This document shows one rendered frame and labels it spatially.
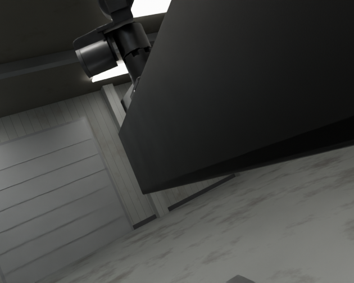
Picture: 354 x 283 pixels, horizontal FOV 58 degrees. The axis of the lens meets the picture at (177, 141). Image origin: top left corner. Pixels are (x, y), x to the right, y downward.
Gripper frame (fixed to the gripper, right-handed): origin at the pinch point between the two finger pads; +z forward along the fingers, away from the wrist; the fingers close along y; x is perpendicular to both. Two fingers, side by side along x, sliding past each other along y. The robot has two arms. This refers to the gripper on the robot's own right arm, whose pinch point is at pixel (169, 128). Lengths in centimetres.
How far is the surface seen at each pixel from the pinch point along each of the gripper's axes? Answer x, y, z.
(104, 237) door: -11, -807, 96
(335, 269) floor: 110, -133, 109
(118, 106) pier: 154, -812, -214
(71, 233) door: -79, -796, 53
